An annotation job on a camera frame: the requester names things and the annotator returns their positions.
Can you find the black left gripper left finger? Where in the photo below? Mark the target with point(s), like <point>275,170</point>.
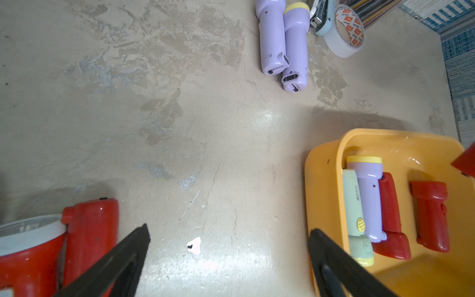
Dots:
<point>117,273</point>

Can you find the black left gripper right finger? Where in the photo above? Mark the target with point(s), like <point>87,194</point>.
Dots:
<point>336,273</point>

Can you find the mint green flashlight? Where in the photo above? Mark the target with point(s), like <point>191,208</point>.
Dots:
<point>360,246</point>

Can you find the all red flashlight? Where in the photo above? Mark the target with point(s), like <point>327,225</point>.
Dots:
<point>397,244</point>

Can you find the red flashlight silver reflector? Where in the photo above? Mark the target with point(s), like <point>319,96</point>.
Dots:
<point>432,224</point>

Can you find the purple flashlight yellow rim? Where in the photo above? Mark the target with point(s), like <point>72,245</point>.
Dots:
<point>369,170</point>

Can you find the yellow plastic tray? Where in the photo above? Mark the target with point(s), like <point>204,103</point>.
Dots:
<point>407,156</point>

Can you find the white tape roll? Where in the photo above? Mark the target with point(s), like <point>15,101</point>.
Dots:
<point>346,35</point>

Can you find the light blue stapler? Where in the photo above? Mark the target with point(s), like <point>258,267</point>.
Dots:
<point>322,14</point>

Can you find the purple flashlight right of pair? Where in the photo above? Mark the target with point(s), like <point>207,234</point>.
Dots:
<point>297,22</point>

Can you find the purple flashlight of pair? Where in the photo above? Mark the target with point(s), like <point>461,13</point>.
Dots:
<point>297,22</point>
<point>272,35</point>

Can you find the purple flashlight left of pair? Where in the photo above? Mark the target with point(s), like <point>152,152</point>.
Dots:
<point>272,35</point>

